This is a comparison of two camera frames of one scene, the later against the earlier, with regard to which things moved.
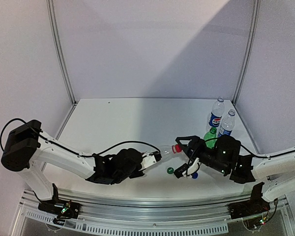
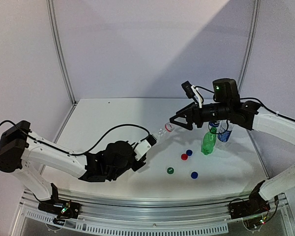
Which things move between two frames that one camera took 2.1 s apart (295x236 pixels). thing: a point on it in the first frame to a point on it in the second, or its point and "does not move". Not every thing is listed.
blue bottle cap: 194,175 does not move
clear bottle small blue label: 227,124 does not move
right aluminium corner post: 254,17 does not move
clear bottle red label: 170,153 to 168,127
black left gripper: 141,174 to 139,164
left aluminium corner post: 53,30 does not move
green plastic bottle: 210,137 does not move
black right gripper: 195,141 to 194,115
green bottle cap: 170,170 does not move
